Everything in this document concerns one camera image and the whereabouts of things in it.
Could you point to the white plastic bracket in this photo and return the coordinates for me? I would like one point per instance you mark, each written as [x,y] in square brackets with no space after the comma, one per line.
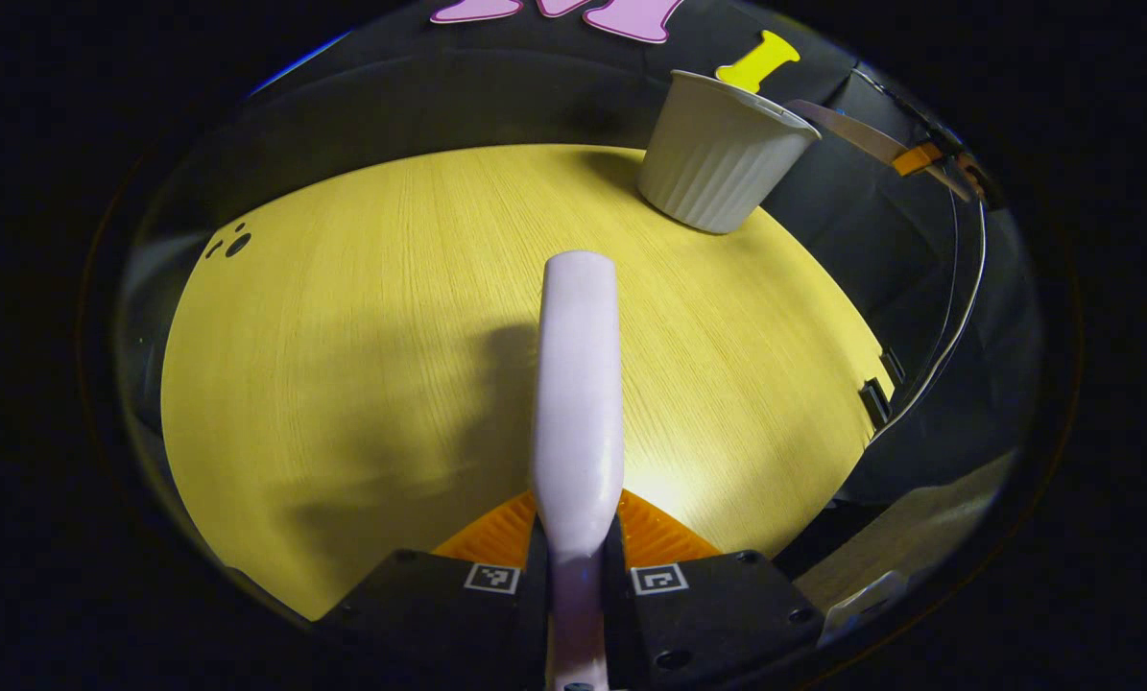
[861,605]

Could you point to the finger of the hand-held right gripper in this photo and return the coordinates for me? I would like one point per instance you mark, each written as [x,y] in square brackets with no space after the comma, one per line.
[919,158]

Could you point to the lilac small broom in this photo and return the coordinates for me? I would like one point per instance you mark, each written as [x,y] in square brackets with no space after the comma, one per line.
[578,384]

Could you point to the black desk clamp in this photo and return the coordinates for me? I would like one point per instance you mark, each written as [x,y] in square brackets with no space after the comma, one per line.
[894,366]
[875,403]

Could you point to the white ribbed garbage bin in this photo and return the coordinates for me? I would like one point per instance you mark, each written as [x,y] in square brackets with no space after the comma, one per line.
[717,154]

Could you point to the yellow wooden desktop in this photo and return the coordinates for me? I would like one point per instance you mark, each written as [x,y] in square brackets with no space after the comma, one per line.
[343,384]

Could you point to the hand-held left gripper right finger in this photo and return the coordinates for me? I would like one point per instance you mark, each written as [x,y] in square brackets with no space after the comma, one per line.
[717,624]

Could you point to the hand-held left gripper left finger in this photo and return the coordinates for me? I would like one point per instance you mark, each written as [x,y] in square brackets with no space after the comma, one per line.
[419,624]

